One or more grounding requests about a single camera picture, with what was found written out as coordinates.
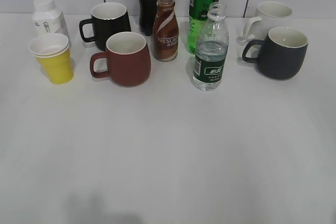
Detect clear water bottle green label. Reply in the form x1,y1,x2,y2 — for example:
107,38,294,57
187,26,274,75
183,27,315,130
193,2,229,91

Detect yellow paper cup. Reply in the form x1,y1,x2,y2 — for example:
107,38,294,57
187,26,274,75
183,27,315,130
29,33,74,84

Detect red-brown ceramic mug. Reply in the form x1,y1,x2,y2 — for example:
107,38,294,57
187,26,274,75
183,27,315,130
90,31,151,87

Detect brown Nescafe coffee bottle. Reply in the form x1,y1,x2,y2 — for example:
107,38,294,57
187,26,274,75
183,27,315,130
153,0,179,61

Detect black ceramic mug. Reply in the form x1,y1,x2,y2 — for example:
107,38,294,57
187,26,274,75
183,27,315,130
79,2,131,51

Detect dark grey ceramic mug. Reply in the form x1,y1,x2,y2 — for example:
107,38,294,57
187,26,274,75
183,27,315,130
242,27,308,80

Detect white ceramic mug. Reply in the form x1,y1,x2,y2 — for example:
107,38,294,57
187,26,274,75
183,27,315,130
237,1,293,45

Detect white yogurt carton bottle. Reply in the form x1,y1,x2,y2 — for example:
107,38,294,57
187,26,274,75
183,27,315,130
32,0,70,38

